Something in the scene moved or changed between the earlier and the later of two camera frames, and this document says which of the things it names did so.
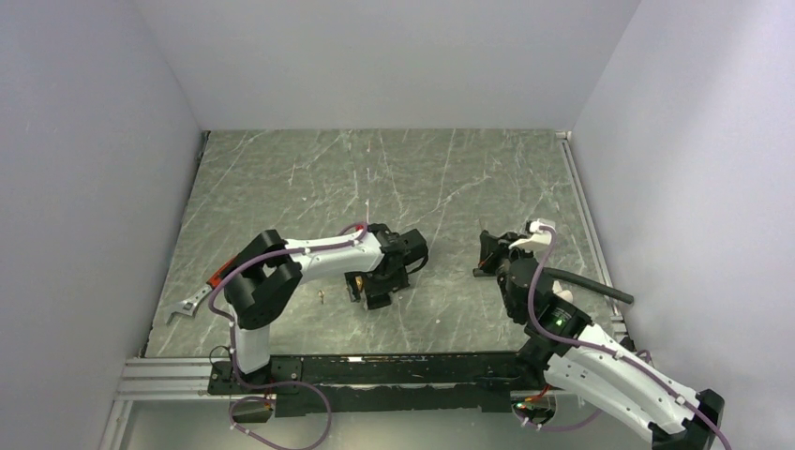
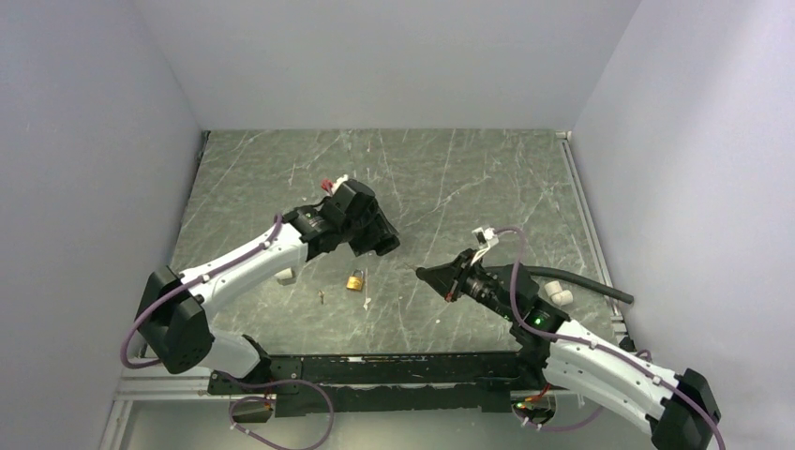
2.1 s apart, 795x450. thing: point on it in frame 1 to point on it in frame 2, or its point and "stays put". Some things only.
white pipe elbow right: (562, 293) stays put
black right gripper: (493, 248) to (449, 278)
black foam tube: (591, 285) stays put
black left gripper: (396, 283) to (380, 231)
